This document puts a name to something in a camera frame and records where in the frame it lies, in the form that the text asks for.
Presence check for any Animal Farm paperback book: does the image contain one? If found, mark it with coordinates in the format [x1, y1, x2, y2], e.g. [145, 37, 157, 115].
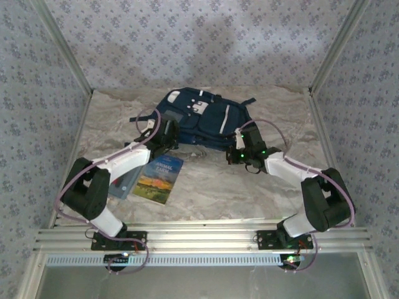
[132, 154, 184, 206]

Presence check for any navy blue backpack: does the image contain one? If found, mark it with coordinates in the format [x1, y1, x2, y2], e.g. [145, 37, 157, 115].
[124, 88, 257, 153]

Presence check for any grey metal panel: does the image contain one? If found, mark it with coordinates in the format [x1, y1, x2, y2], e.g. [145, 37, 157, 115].
[40, 264, 372, 299]

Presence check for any aluminium table side rail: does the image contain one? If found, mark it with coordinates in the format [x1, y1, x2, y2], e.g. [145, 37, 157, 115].
[307, 88, 358, 227]
[46, 89, 96, 230]

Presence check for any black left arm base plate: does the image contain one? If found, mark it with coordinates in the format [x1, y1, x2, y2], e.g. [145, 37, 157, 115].
[90, 229, 148, 251]

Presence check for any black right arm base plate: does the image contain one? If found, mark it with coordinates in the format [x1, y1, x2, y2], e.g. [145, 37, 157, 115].
[256, 229, 314, 250]

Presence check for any aluminium mounting rail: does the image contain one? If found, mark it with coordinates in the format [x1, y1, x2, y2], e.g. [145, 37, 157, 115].
[34, 219, 373, 252]

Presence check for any grey slotted cable duct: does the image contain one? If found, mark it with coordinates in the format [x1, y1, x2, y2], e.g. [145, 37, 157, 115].
[46, 254, 302, 267]

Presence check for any aluminium frame post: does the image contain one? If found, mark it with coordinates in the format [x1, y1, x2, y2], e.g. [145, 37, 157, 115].
[31, 0, 96, 97]
[307, 0, 373, 94]

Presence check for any aluminium frame leg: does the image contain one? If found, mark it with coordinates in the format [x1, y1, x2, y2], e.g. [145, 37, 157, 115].
[357, 250, 386, 299]
[17, 250, 47, 299]

